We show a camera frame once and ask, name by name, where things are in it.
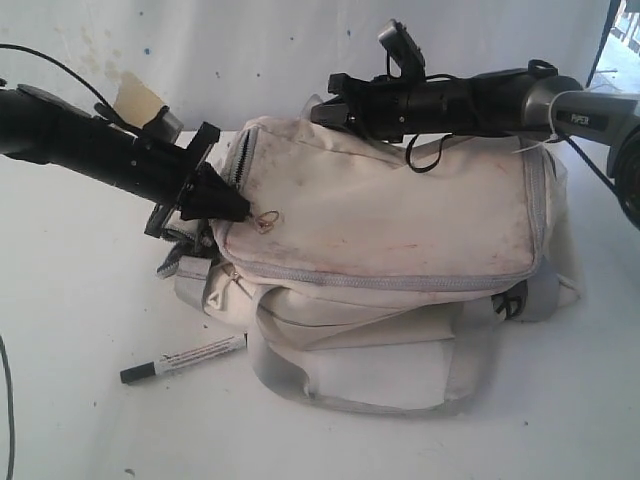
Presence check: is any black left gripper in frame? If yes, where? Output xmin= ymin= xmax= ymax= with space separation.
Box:
xmin=89 ymin=122 xmax=250 ymax=238

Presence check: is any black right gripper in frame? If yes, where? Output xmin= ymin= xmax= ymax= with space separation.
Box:
xmin=309 ymin=73 xmax=480 ymax=142

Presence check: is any zipper pull with metal ring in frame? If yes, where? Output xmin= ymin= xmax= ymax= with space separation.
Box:
xmin=252 ymin=210 xmax=280 ymax=235

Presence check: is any white fabric duffel bag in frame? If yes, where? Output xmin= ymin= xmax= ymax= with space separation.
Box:
xmin=157 ymin=116 xmax=580 ymax=414

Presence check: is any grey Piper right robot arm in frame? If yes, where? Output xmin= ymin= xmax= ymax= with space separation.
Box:
xmin=310 ymin=60 xmax=639 ymax=225

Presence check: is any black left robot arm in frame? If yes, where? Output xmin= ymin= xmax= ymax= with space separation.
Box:
xmin=1 ymin=85 xmax=250 ymax=238

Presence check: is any white marker black cap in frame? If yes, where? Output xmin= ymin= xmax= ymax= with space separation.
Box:
xmin=119 ymin=334 xmax=247 ymax=385

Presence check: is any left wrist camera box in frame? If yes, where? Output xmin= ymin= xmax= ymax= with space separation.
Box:
xmin=142 ymin=105 xmax=184 ymax=144

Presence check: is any white cable tie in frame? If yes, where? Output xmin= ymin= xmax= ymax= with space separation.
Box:
xmin=513 ymin=87 xmax=584 ymax=154

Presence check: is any grey cable on table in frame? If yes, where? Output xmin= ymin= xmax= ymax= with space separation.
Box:
xmin=0 ymin=334 xmax=14 ymax=441

